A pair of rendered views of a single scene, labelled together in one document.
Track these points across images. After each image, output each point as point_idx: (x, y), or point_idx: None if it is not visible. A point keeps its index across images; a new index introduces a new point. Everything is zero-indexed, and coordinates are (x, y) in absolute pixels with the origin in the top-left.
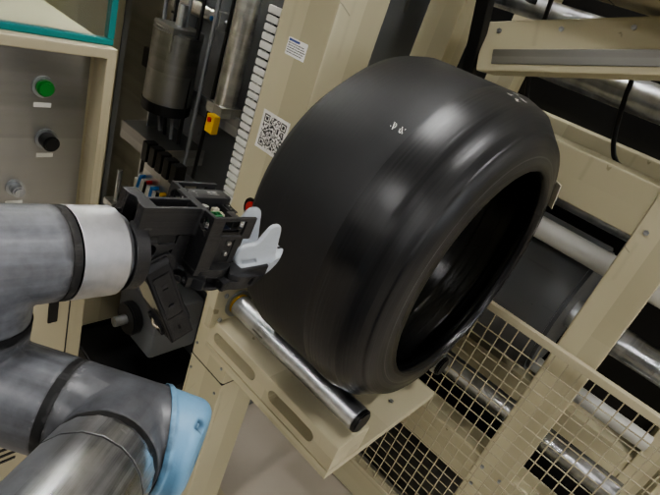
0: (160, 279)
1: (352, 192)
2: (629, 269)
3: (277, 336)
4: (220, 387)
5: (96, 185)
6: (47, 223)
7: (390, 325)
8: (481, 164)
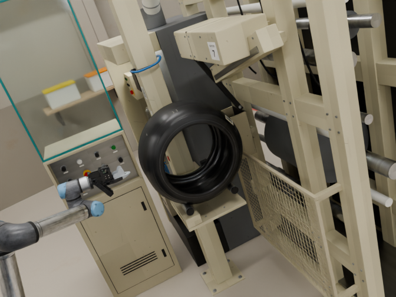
0: (98, 185)
1: (142, 153)
2: (291, 129)
3: None
4: None
5: (137, 166)
6: (74, 181)
7: (162, 181)
8: (159, 136)
